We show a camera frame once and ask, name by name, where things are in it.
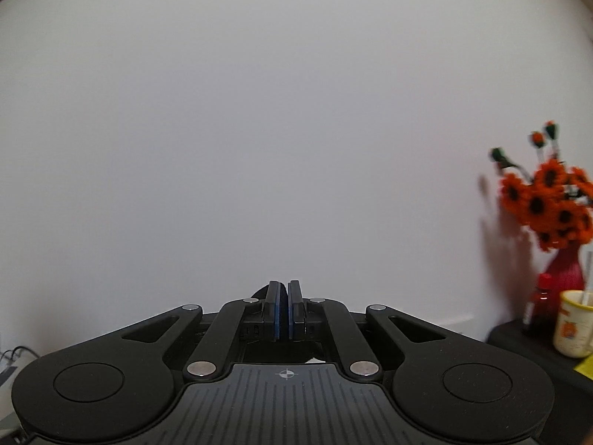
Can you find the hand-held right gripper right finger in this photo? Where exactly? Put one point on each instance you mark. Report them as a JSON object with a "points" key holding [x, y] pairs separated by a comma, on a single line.
{"points": [[292, 308]]}

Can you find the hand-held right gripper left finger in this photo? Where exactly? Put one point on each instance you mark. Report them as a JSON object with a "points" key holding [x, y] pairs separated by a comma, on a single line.
{"points": [[277, 308]]}

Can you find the black side table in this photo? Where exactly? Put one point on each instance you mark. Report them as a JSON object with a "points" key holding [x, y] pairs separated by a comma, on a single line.
{"points": [[532, 347]]}

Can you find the dark red glass bottle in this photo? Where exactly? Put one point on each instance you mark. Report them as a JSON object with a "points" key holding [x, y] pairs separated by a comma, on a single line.
{"points": [[541, 306]]}

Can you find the red ribbed vase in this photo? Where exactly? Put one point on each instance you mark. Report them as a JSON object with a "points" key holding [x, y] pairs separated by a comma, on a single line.
{"points": [[566, 271]]}

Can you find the orange artificial flower bouquet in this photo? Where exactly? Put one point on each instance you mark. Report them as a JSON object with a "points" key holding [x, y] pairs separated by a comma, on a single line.
{"points": [[546, 199]]}

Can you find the cream printed mug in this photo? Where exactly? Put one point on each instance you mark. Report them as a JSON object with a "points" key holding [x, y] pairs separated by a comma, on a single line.
{"points": [[573, 324]]}

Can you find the yellow paper note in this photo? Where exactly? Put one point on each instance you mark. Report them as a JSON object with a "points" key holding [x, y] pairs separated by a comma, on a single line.
{"points": [[584, 365]]}

